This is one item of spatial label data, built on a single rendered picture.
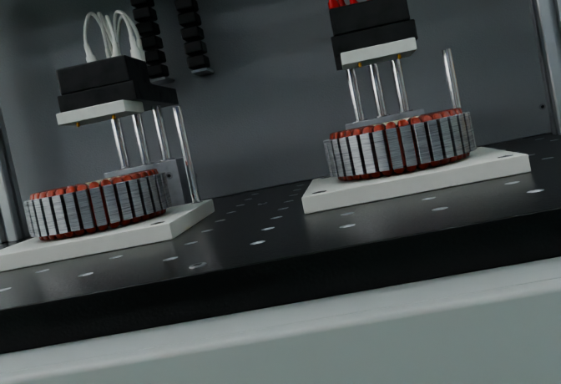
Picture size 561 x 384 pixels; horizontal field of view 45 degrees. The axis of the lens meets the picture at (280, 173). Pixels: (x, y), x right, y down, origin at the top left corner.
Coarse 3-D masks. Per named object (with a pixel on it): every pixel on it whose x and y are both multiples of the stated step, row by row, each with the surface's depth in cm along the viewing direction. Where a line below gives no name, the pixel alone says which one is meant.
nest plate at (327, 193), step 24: (432, 168) 47; (456, 168) 44; (480, 168) 44; (504, 168) 44; (528, 168) 44; (312, 192) 47; (336, 192) 45; (360, 192) 45; (384, 192) 45; (408, 192) 44
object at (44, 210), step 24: (48, 192) 50; (72, 192) 49; (96, 192) 49; (120, 192) 50; (144, 192) 51; (168, 192) 54; (48, 216) 49; (72, 216) 49; (96, 216) 49; (120, 216) 50; (144, 216) 51
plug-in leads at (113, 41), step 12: (120, 12) 69; (84, 24) 67; (108, 24) 69; (120, 24) 69; (132, 24) 68; (84, 36) 66; (108, 36) 70; (132, 36) 66; (84, 48) 66; (108, 48) 69; (132, 48) 66; (96, 60) 67; (144, 60) 68
